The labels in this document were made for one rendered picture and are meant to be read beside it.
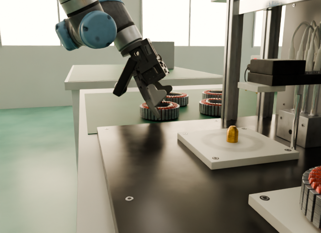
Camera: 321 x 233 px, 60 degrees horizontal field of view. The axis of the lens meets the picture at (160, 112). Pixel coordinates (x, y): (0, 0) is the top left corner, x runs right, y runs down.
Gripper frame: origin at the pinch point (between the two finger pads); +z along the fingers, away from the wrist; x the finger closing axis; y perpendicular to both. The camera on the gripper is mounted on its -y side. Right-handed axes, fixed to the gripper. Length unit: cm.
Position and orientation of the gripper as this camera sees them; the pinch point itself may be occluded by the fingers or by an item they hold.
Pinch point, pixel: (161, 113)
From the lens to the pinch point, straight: 78.7
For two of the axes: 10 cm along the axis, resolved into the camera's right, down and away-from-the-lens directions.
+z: 4.9, 8.6, 1.1
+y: 8.5, -4.6, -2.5
